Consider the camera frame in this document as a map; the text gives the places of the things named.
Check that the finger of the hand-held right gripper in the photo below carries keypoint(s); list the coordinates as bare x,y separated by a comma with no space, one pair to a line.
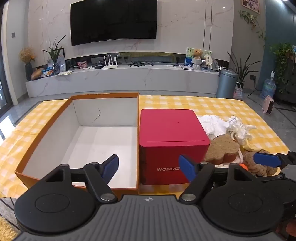
266,160
289,173

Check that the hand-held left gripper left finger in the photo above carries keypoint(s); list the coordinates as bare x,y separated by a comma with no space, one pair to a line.
111,165

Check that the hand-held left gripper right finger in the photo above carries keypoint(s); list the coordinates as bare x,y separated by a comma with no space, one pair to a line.
187,168

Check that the yellow cloth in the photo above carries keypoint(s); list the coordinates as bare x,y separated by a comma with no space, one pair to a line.
248,146

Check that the orange cardboard box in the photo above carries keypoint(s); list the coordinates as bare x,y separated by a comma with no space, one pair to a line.
104,139

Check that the small orange ball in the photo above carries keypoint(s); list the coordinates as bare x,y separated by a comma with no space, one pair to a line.
242,166

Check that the clear plastic bag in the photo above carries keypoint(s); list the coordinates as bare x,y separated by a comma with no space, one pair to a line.
240,129

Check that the brown sponge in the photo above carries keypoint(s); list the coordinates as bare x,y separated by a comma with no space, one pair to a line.
222,148

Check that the red box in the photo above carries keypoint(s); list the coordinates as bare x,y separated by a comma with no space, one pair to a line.
171,129

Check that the white crumpled cloth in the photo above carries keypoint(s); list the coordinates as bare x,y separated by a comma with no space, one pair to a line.
211,126

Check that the pink space heater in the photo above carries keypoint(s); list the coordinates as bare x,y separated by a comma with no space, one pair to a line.
268,105

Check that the yellow checkered tablecloth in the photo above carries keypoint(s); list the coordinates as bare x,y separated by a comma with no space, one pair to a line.
231,106

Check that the blue water bottle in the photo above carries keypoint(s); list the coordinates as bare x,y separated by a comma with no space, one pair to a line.
268,88

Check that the pink woven basket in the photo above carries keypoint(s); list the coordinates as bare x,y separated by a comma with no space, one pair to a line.
237,92

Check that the dark cabinet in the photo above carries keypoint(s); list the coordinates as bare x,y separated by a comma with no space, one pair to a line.
290,81

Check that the grey-blue trash can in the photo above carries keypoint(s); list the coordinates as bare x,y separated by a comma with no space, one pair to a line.
226,84

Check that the marble television console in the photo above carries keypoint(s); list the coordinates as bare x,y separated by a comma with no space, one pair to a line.
129,78

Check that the potted snake plant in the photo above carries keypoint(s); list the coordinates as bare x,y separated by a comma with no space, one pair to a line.
242,69

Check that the white router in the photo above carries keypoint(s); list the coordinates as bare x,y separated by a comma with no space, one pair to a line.
110,66

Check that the white book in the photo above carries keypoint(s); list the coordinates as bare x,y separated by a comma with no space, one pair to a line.
186,67

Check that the leafy plant on cabinet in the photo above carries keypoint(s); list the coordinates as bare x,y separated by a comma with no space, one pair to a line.
283,60

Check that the pink card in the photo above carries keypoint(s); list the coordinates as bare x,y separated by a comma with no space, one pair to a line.
81,64

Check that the round paper fan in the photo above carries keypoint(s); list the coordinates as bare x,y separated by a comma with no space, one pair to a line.
207,59

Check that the teddy bear bouquet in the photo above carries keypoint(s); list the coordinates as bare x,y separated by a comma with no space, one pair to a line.
197,58

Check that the green picture card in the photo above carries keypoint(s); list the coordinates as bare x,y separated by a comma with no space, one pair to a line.
189,54

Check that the grey yellow patterned fabric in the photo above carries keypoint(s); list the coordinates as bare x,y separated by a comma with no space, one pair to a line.
7,215

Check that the brown bread-shaped plush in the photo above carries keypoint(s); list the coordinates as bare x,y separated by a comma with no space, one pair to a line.
37,74

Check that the green plant in glass vase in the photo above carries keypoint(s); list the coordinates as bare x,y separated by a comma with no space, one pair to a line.
55,58

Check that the dried flowers in vase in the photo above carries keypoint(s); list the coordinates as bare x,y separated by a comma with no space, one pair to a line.
28,62

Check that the hanging vine plant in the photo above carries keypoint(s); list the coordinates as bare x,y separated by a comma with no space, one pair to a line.
253,20

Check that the black flat television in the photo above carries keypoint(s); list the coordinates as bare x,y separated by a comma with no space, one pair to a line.
113,20

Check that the framed wall picture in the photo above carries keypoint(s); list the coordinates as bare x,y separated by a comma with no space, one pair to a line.
251,5

